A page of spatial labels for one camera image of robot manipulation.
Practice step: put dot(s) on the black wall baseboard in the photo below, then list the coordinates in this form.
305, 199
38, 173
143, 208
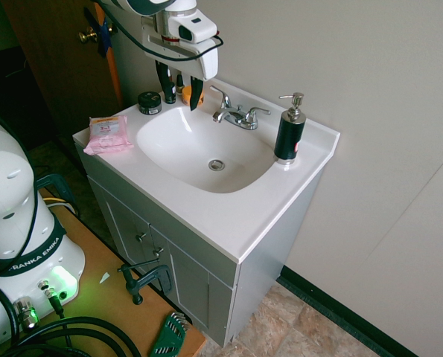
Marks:
347, 320

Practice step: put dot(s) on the small nail polish bottle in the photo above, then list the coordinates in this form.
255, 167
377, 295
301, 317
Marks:
179, 86

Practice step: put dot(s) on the black chrome soap dispenser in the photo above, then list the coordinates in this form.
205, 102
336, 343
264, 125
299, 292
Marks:
289, 134

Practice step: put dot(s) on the brown wooden door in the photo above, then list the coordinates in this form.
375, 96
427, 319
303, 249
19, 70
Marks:
57, 74

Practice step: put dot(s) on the black C-clamp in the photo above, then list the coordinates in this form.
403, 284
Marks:
146, 279

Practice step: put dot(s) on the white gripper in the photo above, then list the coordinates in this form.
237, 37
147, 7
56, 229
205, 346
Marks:
206, 59

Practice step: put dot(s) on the brass door knob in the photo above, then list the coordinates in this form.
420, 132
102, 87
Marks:
87, 35

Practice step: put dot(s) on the chrome sink drain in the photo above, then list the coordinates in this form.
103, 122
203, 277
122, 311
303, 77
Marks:
216, 164

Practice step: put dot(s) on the pink wet wipes pack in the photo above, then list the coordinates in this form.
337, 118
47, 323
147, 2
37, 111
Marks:
107, 135

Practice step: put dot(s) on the dark dropper bottle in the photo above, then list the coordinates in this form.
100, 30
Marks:
169, 93

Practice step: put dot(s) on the large dark C-clamp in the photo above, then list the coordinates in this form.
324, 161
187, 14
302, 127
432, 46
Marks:
59, 184

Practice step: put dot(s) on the metal cabinet knob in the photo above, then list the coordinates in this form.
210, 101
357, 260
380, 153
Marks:
158, 251
141, 236

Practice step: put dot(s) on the grey vanity cabinet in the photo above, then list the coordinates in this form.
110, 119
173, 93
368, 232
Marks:
191, 267

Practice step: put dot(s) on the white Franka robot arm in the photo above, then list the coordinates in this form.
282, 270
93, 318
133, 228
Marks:
5, 186

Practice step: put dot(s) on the green hex key set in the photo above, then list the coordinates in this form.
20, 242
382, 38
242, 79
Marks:
167, 334

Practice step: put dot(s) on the black cosmetic jar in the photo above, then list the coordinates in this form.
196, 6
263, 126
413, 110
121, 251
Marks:
149, 103

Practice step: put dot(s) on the white vanity sink top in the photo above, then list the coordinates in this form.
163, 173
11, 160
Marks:
221, 208

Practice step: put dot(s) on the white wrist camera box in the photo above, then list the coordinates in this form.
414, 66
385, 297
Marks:
195, 26

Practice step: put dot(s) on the orange cream jar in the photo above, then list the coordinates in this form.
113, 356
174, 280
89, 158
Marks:
185, 97

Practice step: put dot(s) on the blue tape strip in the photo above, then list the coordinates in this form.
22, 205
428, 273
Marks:
102, 35

